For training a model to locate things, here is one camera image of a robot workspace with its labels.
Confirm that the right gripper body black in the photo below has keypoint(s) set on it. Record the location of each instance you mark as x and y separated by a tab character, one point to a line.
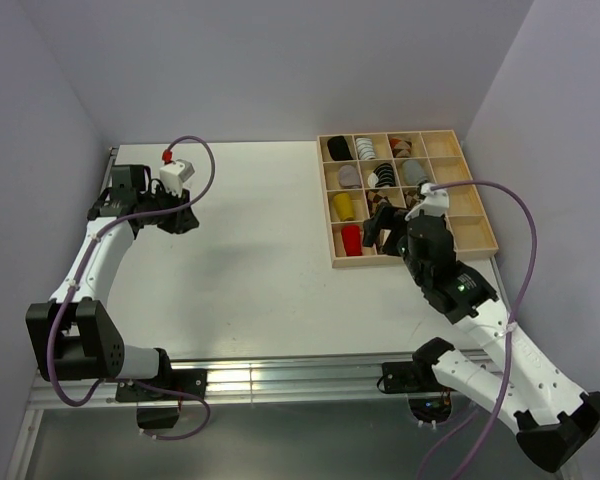
402	245

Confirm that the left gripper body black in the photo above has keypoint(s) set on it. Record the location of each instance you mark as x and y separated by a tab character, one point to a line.
164	200

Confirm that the red sock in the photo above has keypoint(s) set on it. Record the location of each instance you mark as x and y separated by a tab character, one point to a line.
351	239

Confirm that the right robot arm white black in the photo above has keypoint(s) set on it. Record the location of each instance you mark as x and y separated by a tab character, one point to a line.
550	415

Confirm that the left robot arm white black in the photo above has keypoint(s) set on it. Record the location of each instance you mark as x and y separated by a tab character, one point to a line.
72	334

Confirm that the rolled brown argyle sock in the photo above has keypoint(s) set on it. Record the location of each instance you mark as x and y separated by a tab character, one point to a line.
375	199

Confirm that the rolled yellow sock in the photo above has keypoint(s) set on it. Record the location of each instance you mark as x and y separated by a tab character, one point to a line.
344	207

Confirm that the rolled dark argyle sock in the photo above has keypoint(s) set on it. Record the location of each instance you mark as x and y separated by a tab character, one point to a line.
412	197

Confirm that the rolled black striped sock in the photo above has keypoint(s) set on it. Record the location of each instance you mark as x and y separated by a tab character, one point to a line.
383	175

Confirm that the rolled grey beige sock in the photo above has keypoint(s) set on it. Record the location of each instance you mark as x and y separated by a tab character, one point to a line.
348	177

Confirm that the wooden compartment tray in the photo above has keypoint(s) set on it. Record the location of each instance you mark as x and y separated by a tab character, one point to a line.
438	151

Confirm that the rolled white striped sock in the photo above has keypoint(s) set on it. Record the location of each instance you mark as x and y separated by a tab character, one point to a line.
365	148

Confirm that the rolled orange argyle sock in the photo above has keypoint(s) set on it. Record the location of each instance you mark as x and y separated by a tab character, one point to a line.
400	147

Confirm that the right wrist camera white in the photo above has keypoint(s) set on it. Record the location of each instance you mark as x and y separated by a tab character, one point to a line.
434	202

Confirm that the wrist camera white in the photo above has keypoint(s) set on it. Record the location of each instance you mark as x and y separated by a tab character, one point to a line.
434	202
174	175

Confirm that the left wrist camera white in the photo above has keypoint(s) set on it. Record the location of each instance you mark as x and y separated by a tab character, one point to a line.
174	175

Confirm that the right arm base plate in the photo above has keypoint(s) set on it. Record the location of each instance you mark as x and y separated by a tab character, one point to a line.
402	377

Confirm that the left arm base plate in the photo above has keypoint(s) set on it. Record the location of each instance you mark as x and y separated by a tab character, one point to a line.
188	381

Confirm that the aluminium frame rail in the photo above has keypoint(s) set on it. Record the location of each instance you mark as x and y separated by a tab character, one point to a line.
258	381

